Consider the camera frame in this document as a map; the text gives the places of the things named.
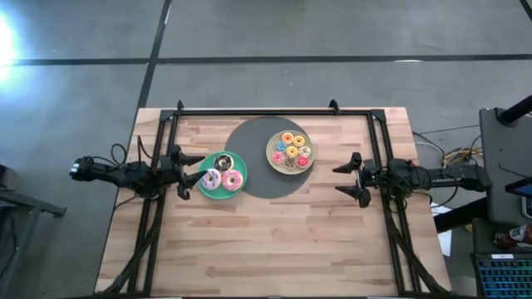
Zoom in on black aluminium table frame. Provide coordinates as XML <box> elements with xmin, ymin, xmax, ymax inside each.
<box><xmin>97</xmin><ymin>98</ymin><xmax>452</xmax><ymax>297</ymax></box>

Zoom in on black metal stand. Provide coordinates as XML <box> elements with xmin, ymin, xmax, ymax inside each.
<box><xmin>0</xmin><ymin>164</ymin><xmax>67</xmax><ymax>292</ymax></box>

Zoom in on laptop with blue keyboard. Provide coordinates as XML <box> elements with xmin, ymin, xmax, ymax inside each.
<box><xmin>470</xmin><ymin>252</ymin><xmax>532</xmax><ymax>299</ymax></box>

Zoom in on beige plate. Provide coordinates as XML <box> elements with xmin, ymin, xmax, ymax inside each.
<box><xmin>265</xmin><ymin>130</ymin><xmax>316</xmax><ymax>176</ymax></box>

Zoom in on large chocolate glazed donut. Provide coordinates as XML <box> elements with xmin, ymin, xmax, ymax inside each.
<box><xmin>212</xmin><ymin>152</ymin><xmax>235</xmax><ymax>174</ymax></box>

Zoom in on teal plate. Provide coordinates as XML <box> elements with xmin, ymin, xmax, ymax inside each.
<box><xmin>196</xmin><ymin>150</ymin><xmax>249</xmax><ymax>201</ymax></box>

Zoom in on white paper sheet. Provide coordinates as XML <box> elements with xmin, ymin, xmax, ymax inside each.
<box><xmin>431</xmin><ymin>204</ymin><xmax>453</xmax><ymax>257</ymax></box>

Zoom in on large pink glazed donut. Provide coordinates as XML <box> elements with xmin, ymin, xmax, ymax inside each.
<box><xmin>220</xmin><ymin>169</ymin><xmax>244</xmax><ymax>193</ymax></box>

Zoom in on red drink bottle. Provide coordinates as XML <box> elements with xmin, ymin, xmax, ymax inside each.
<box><xmin>493</xmin><ymin>226</ymin><xmax>532</xmax><ymax>251</ymax></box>

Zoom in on grey round woven mat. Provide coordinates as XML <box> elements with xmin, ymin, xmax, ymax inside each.
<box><xmin>224</xmin><ymin>115</ymin><xmax>316</xmax><ymax>199</ymax></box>

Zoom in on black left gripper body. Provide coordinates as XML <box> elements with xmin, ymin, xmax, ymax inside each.
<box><xmin>160</xmin><ymin>144</ymin><xmax>190</xmax><ymax>201</ymax></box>

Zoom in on dark tablet device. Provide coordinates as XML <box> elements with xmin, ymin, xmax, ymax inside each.
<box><xmin>505</xmin><ymin>177</ymin><xmax>532</xmax><ymax>220</ymax></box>

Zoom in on grey metal cart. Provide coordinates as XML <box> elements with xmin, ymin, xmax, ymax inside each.
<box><xmin>478</xmin><ymin>106</ymin><xmax>532</xmax><ymax>228</ymax></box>

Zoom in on large purple glazed donut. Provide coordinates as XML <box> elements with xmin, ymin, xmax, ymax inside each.
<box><xmin>199</xmin><ymin>168</ymin><xmax>223</xmax><ymax>192</ymax></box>

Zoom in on yellow floor cable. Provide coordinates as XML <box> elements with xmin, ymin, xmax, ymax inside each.
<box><xmin>442</xmin><ymin>147</ymin><xmax>483</xmax><ymax>167</ymax></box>

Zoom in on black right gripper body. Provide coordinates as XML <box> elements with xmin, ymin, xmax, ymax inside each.
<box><xmin>351</xmin><ymin>151</ymin><xmax>380</xmax><ymax>208</ymax></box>

